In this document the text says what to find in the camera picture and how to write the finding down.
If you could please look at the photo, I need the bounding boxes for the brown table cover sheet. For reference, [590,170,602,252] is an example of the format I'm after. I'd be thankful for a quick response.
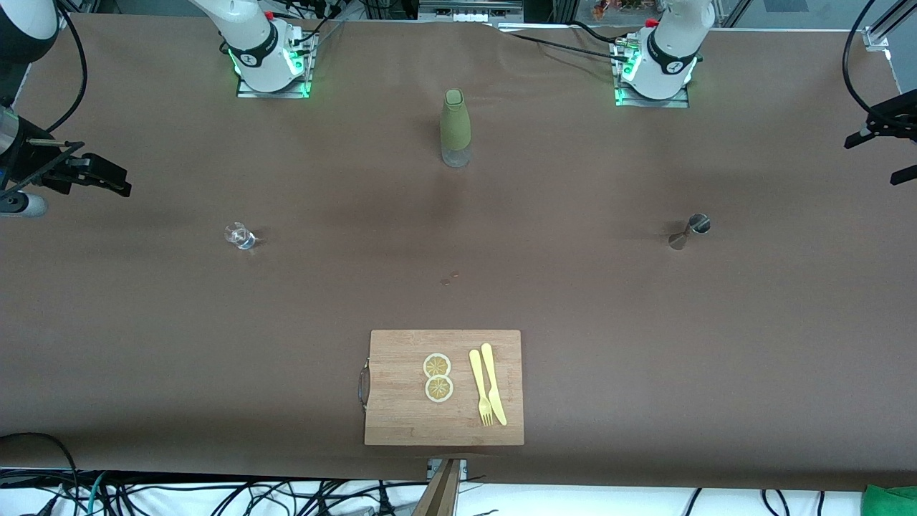
[0,13,917,492]

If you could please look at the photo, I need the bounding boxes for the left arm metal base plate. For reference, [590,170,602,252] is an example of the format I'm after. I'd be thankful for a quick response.
[613,37,691,109]

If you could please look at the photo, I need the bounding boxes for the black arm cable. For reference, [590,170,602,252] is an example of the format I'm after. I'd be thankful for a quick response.
[842,0,886,120]
[0,0,90,201]

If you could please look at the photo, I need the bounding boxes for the green cloth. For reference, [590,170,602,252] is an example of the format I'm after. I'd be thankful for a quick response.
[863,484,917,516]

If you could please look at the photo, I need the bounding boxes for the yellow plastic fork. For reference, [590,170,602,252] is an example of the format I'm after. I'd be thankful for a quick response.
[469,349,495,427]

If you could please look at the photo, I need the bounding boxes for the wooden beam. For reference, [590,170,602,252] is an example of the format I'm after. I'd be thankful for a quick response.
[412,459,463,516]

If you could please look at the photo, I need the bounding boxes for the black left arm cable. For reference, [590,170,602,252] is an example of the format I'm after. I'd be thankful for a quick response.
[842,0,886,120]

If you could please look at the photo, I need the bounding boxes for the black cable on table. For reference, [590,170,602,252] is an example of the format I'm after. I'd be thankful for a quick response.
[500,20,633,64]

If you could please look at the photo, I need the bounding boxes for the steel double-cone jigger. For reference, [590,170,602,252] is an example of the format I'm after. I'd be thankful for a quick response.
[668,213,712,251]

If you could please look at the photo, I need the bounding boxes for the glass bottle with green sleeve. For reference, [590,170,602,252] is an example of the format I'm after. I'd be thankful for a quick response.
[439,88,473,168]

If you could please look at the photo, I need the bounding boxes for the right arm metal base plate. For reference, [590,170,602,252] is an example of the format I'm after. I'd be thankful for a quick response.
[235,27,314,99]

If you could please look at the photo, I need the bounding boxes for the small metal bracket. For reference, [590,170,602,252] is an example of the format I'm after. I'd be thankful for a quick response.
[427,459,469,482]

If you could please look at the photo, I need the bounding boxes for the black looped floor cable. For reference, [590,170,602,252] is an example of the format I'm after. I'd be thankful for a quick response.
[0,432,81,516]

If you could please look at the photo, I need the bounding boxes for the aluminium frame profile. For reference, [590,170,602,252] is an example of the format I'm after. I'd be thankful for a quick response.
[863,0,917,52]

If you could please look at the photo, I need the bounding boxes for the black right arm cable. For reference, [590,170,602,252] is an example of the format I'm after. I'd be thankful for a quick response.
[0,0,90,201]

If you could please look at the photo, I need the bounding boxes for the wooden cutting board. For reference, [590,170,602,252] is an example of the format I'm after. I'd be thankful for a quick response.
[358,329,525,447]

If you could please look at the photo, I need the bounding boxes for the teal floor cable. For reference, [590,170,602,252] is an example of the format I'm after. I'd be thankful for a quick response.
[83,472,110,516]

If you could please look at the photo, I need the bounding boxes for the yellow plastic knife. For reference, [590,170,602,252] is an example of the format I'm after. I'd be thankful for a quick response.
[481,343,508,426]

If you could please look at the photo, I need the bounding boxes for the grey electronics box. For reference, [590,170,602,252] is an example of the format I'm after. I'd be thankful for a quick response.
[418,0,524,22]

